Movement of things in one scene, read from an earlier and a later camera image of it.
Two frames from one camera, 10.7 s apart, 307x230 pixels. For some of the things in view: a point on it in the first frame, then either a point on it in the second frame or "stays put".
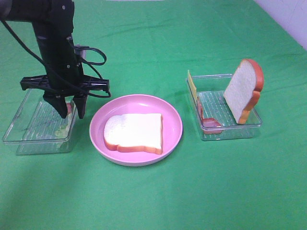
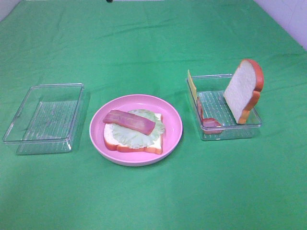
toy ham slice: (69, 108) -> (135, 122)
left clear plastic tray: (37, 128) stays put
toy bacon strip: (210, 125) stays put
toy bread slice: (242, 92) stays put
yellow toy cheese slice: (192, 85) stays put
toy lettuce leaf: (63, 132) -> (134, 139)
